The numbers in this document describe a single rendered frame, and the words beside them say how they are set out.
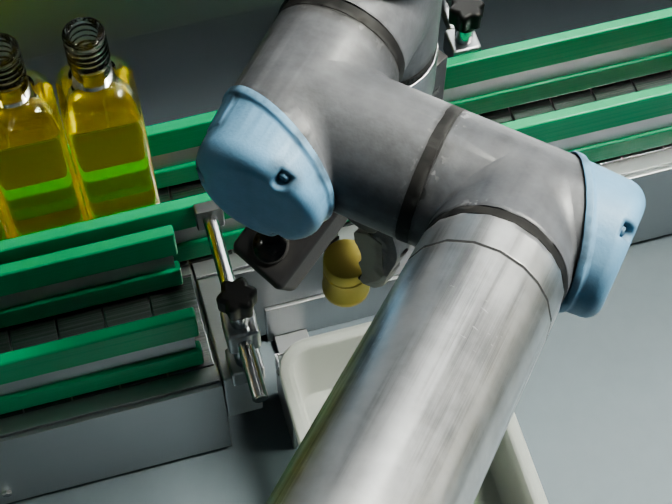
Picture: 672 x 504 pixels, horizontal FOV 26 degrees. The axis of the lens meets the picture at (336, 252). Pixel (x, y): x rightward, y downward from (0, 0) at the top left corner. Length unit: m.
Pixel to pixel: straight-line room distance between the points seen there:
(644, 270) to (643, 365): 0.10
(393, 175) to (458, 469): 0.18
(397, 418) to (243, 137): 0.19
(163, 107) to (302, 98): 0.62
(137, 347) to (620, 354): 0.45
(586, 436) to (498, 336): 0.65
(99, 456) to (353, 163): 0.55
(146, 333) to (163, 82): 0.31
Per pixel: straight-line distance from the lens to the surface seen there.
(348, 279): 1.04
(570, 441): 1.28
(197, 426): 1.21
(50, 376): 1.12
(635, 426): 1.30
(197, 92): 1.34
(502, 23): 1.39
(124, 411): 1.15
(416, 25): 0.79
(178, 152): 1.20
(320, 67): 0.74
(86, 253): 1.12
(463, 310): 0.63
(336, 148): 0.72
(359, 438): 0.58
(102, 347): 1.09
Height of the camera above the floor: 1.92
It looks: 60 degrees down
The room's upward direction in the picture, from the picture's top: straight up
